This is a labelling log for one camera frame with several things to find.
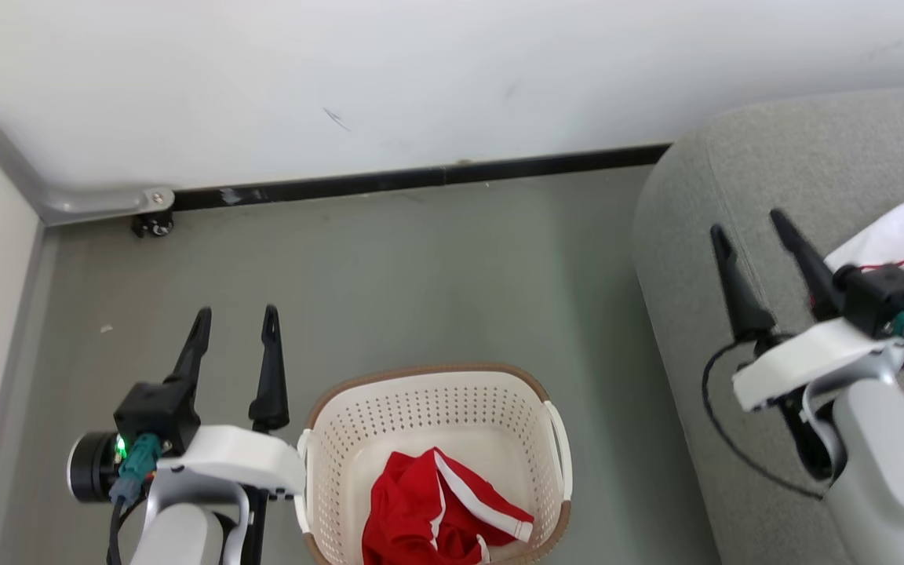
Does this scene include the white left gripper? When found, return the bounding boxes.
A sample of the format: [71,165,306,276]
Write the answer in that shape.
[158,304,308,497]

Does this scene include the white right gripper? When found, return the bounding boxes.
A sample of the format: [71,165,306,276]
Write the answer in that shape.
[709,208,904,413]

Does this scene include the red shorts with white stripe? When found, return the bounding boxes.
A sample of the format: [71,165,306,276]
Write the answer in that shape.
[362,447,535,565]

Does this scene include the grey fabric sofa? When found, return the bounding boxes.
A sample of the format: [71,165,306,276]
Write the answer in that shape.
[631,82,904,565]

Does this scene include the small black caster wheel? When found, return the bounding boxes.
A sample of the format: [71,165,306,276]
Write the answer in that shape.
[132,210,174,239]

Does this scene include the cream perforated laundry basket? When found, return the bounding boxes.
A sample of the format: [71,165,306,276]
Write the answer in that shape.
[295,363,574,565]

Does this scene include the black baseboard strip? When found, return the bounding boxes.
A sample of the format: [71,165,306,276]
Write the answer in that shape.
[173,144,671,211]

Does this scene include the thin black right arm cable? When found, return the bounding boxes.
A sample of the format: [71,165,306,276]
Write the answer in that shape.
[702,337,826,500]

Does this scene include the grey metal corner bracket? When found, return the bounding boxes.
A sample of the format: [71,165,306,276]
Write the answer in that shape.
[0,75,176,227]

